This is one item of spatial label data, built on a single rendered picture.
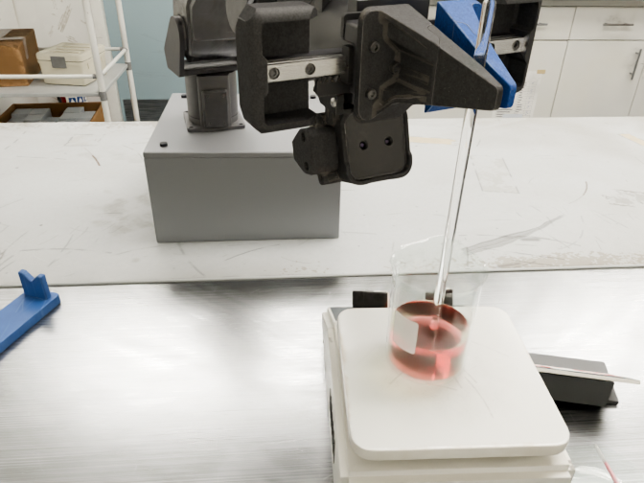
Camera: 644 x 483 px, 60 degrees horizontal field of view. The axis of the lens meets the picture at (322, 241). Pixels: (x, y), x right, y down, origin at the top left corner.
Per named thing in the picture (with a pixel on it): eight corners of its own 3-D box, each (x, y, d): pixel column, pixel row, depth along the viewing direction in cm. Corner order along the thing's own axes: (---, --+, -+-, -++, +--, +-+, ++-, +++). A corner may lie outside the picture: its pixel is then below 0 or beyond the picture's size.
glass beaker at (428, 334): (461, 405, 32) (485, 292, 28) (371, 381, 34) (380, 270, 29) (473, 340, 37) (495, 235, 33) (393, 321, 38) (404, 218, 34)
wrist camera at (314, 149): (386, 62, 38) (378, 152, 42) (285, 72, 36) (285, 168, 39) (436, 89, 34) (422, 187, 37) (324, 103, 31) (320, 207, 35)
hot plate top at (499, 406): (335, 317, 40) (335, 307, 39) (502, 314, 40) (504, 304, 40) (351, 463, 29) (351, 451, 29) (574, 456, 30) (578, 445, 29)
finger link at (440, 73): (420, 2, 29) (407, 115, 32) (358, 7, 27) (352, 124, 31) (516, 29, 24) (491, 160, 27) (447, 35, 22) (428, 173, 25)
